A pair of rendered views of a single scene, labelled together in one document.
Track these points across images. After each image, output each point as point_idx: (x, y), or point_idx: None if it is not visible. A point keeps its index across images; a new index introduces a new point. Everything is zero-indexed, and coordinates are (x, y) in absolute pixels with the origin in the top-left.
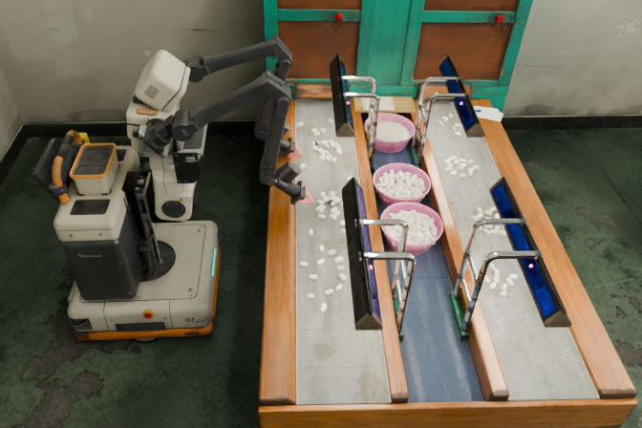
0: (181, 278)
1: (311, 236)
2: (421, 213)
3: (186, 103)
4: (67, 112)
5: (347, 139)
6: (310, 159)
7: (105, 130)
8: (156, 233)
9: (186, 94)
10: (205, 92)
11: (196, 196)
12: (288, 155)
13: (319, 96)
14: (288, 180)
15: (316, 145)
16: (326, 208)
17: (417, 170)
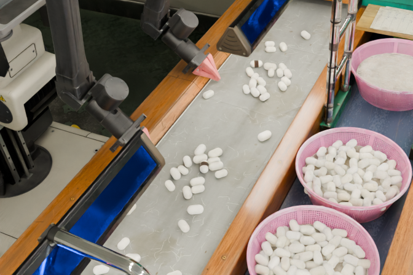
0: (31, 207)
1: (129, 215)
2: (353, 242)
3: None
4: None
5: (314, 68)
6: (230, 86)
7: (113, 7)
8: (49, 139)
9: None
10: None
11: (45, 100)
12: (193, 71)
13: None
14: (101, 106)
15: (257, 67)
16: (190, 174)
17: (400, 154)
